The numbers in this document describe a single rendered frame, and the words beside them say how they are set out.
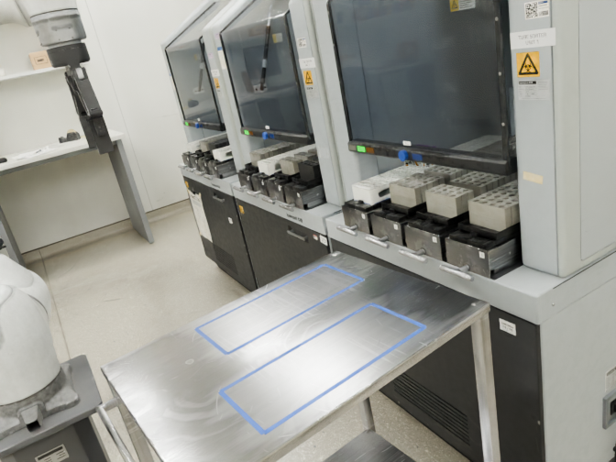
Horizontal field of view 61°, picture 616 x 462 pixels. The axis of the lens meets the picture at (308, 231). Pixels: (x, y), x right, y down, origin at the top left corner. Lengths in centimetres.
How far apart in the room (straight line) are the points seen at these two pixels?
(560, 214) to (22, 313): 112
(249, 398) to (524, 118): 77
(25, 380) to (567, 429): 124
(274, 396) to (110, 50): 425
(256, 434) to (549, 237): 75
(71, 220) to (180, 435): 415
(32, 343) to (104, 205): 375
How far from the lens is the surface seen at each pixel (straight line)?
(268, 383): 89
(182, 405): 91
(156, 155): 496
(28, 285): 140
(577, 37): 115
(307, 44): 178
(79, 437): 131
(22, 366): 123
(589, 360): 146
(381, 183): 162
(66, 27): 116
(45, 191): 486
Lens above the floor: 134
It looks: 21 degrees down
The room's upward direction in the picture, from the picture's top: 12 degrees counter-clockwise
